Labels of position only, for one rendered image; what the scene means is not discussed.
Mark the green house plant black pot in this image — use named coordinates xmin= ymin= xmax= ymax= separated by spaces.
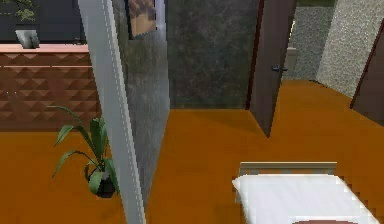
xmin=46 ymin=105 xmax=121 ymax=199

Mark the brown patterned chest of drawers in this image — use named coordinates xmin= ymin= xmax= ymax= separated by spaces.
xmin=0 ymin=43 xmax=102 ymax=132

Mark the dark window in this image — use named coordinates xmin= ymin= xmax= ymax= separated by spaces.
xmin=0 ymin=0 xmax=87 ymax=44

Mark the grey potted plant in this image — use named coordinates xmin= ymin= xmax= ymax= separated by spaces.
xmin=0 ymin=0 xmax=41 ymax=50

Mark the dark brown room door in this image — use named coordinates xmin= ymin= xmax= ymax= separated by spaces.
xmin=349 ymin=19 xmax=384 ymax=127

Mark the framed brown wall picture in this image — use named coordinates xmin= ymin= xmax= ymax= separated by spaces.
xmin=125 ymin=0 xmax=158 ymax=40

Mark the white bed with beige frame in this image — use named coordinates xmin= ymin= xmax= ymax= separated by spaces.
xmin=232 ymin=161 xmax=382 ymax=224

